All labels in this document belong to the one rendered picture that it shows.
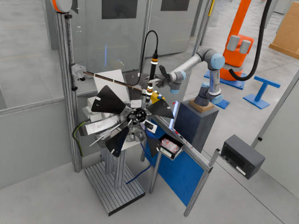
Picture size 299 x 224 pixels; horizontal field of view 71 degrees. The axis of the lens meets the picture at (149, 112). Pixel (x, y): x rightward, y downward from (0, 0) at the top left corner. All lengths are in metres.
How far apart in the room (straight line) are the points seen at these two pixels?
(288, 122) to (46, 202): 2.91
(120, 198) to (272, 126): 2.09
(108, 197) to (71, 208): 0.39
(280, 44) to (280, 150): 6.64
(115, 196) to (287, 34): 8.30
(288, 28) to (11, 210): 9.13
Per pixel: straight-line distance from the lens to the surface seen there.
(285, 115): 3.04
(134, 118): 1.59
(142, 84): 1.71
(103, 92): 1.54
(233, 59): 5.35
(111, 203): 2.44
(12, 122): 2.21
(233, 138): 1.65
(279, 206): 3.23
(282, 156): 3.27
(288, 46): 9.38
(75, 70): 1.82
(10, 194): 2.80
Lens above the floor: 2.22
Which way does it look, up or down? 37 degrees down
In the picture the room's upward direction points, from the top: 10 degrees clockwise
